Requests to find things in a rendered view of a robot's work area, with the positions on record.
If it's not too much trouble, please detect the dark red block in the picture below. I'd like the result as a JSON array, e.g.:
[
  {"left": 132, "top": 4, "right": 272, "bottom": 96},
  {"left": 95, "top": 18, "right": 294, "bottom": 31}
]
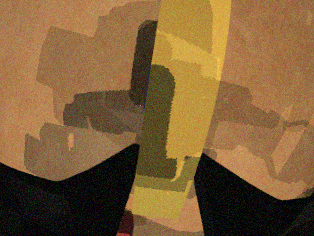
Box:
[{"left": 116, "top": 212, "right": 134, "bottom": 236}]

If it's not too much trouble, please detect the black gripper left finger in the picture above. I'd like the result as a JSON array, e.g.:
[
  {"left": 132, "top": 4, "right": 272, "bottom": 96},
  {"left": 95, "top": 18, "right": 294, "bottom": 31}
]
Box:
[{"left": 0, "top": 143, "right": 140, "bottom": 236}]

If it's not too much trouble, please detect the yellow bar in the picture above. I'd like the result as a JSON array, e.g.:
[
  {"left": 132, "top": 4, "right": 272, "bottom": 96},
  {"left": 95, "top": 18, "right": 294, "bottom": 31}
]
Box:
[{"left": 132, "top": 0, "right": 232, "bottom": 219}]

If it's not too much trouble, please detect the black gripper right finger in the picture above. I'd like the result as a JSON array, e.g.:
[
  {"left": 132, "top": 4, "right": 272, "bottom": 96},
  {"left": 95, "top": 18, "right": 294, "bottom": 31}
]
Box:
[{"left": 194, "top": 153, "right": 314, "bottom": 236}]

